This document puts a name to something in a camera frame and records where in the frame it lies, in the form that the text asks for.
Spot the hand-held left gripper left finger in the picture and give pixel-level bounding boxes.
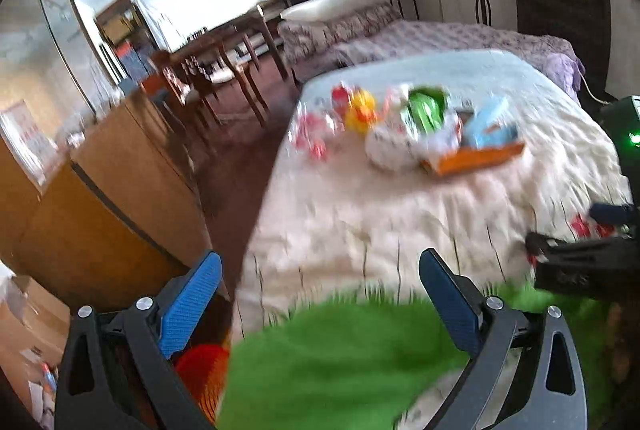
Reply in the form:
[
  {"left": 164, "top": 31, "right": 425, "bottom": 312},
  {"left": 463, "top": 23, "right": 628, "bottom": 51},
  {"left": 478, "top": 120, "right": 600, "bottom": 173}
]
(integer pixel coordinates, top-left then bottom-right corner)
[{"left": 55, "top": 250, "right": 223, "bottom": 430}]

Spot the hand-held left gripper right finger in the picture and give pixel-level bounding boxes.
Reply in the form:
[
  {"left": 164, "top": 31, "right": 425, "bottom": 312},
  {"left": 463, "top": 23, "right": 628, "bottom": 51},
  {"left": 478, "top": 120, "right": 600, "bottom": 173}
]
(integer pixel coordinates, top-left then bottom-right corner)
[{"left": 419, "top": 249, "right": 588, "bottom": 430}]

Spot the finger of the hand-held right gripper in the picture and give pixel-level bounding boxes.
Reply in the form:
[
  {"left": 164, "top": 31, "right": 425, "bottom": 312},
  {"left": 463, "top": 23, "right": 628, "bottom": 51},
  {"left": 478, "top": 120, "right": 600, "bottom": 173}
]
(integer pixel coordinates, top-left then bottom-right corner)
[
  {"left": 589, "top": 203, "right": 640, "bottom": 227},
  {"left": 525, "top": 231, "right": 640, "bottom": 306}
]

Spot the green wrapper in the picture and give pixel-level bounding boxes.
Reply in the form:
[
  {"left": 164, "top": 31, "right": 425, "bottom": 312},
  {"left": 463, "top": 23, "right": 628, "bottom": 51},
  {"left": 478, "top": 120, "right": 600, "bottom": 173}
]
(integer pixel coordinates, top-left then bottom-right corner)
[{"left": 409, "top": 86, "right": 449, "bottom": 134}]

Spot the orange red bin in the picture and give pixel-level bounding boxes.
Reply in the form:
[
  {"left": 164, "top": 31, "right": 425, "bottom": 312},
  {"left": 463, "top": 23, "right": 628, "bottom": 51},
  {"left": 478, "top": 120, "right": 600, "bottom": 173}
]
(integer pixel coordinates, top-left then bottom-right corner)
[{"left": 174, "top": 344, "right": 232, "bottom": 426}]

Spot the light blue box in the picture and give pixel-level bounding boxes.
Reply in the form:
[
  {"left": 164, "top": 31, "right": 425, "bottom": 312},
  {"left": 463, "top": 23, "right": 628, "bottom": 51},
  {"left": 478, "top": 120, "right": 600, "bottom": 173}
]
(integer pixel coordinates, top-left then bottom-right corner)
[{"left": 461, "top": 97, "right": 519, "bottom": 149}]

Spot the wooden cabinet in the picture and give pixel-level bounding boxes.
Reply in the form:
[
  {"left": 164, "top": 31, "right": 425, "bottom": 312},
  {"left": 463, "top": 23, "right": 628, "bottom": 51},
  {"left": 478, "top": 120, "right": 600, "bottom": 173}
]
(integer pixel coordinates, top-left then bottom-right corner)
[{"left": 0, "top": 87, "right": 232, "bottom": 302}]

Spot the orange cardboard box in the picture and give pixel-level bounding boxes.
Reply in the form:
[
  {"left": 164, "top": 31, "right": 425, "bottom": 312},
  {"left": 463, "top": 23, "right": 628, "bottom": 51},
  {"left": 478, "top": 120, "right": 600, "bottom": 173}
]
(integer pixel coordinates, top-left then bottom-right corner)
[{"left": 419, "top": 141, "right": 527, "bottom": 177}]

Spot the bed with purple cover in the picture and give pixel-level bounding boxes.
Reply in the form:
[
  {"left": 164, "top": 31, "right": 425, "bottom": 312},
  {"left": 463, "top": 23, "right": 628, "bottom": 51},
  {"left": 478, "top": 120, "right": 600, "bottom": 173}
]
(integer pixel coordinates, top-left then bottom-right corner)
[{"left": 344, "top": 20, "right": 587, "bottom": 97}]

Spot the clear red printed wrapper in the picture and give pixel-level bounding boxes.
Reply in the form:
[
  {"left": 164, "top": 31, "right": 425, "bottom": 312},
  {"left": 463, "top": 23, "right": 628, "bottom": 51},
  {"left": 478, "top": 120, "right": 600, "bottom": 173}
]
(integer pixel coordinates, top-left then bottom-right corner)
[{"left": 294, "top": 109, "right": 342, "bottom": 162}]

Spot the white red wrapper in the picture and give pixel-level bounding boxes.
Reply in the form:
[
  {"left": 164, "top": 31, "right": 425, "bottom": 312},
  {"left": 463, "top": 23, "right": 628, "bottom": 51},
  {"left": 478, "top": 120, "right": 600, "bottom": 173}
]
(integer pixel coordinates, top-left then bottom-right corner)
[{"left": 384, "top": 84, "right": 416, "bottom": 122}]

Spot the wooden chair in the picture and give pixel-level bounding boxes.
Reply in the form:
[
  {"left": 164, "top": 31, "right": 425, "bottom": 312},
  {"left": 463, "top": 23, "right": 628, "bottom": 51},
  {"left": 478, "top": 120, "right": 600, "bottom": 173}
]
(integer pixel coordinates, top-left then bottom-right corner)
[{"left": 149, "top": 49, "right": 222, "bottom": 127}]

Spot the red crumpled packet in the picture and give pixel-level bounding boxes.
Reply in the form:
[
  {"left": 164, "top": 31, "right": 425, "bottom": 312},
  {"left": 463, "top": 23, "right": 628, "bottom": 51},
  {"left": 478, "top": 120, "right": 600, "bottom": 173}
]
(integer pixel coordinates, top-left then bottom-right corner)
[{"left": 331, "top": 82, "right": 359, "bottom": 114}]

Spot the wooden bookshelf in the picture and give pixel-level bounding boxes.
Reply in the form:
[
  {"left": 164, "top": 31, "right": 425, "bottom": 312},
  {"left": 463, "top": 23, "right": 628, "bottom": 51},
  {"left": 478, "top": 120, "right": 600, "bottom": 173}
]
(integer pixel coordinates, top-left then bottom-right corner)
[{"left": 94, "top": 0, "right": 157, "bottom": 82}]

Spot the dark floral quilt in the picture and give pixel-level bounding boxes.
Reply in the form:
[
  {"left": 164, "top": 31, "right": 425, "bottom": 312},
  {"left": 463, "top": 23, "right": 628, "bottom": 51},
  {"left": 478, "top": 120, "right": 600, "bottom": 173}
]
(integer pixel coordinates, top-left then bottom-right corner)
[{"left": 276, "top": 4, "right": 402, "bottom": 72}]

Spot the glass panel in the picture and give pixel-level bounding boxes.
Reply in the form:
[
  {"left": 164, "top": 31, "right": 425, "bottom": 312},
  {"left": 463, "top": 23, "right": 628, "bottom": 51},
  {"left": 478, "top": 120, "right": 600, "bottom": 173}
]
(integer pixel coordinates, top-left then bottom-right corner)
[{"left": 31, "top": 0, "right": 122, "bottom": 112}]

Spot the white pillow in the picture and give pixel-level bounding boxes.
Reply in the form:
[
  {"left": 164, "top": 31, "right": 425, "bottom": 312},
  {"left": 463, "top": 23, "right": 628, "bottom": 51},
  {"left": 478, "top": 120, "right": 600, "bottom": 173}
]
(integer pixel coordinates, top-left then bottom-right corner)
[{"left": 280, "top": 0, "right": 389, "bottom": 23}]

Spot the white cable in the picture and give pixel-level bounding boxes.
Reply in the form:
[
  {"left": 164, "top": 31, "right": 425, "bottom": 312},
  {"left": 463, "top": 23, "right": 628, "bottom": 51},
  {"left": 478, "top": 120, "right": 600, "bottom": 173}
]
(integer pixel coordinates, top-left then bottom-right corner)
[{"left": 579, "top": 74, "right": 609, "bottom": 105}]

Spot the white wall poster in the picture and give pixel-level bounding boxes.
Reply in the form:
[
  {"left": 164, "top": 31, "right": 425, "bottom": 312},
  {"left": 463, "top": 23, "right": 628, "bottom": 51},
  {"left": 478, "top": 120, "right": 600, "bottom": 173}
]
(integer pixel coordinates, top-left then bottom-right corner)
[{"left": 0, "top": 102, "right": 62, "bottom": 187}]

